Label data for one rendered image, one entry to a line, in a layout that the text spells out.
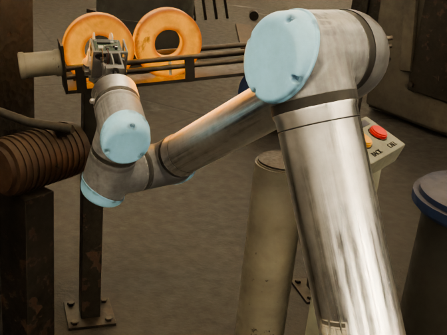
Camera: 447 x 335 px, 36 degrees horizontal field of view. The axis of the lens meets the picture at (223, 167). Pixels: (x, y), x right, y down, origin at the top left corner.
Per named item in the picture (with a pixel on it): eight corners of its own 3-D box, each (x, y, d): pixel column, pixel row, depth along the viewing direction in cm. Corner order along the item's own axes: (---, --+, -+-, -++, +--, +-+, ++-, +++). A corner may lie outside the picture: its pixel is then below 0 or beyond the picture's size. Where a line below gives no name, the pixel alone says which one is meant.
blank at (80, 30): (58, 14, 149) (60, 17, 146) (129, 9, 154) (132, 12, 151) (66, 83, 156) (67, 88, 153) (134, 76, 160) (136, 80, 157)
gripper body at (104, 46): (125, 36, 143) (135, 69, 134) (121, 72, 148) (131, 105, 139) (87, 36, 140) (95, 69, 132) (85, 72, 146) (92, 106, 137)
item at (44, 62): (20, 75, 153) (16, 49, 151) (60, 71, 156) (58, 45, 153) (21, 83, 148) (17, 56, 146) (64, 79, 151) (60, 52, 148)
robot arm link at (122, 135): (95, 165, 125) (108, 122, 119) (86, 123, 134) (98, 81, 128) (144, 170, 129) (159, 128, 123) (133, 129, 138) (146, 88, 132)
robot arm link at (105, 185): (140, 205, 140) (157, 159, 133) (90, 216, 133) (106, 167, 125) (118, 175, 145) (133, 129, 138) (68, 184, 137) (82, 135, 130)
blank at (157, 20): (130, 9, 154) (132, 12, 151) (197, 4, 158) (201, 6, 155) (134, 76, 160) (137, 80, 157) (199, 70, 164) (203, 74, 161)
